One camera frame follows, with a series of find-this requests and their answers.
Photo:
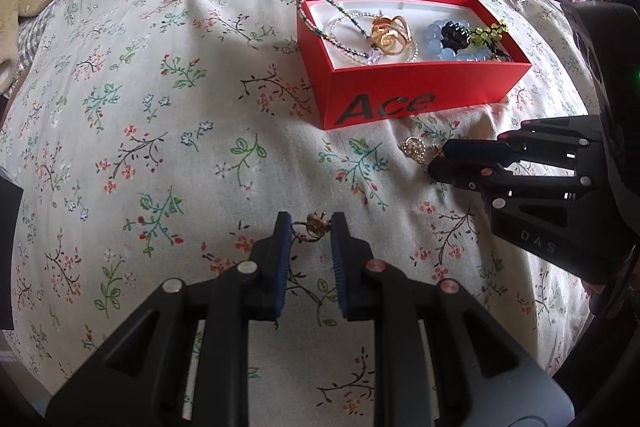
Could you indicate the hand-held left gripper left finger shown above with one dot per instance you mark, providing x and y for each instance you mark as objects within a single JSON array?
[{"x": 282, "y": 259}]

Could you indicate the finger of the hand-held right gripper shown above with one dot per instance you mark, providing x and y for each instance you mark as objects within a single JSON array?
[
  {"x": 465, "y": 177},
  {"x": 475, "y": 149}
]

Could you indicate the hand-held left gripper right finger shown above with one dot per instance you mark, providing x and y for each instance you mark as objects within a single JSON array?
[{"x": 340, "y": 262}]

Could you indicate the red cardboard box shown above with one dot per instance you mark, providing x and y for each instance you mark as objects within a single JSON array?
[{"x": 390, "y": 97}]

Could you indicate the black claw hair clip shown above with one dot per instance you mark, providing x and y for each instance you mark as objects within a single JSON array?
[{"x": 455, "y": 34}]

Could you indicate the floral bed sheet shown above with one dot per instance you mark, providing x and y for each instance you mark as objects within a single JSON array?
[{"x": 150, "y": 157}]

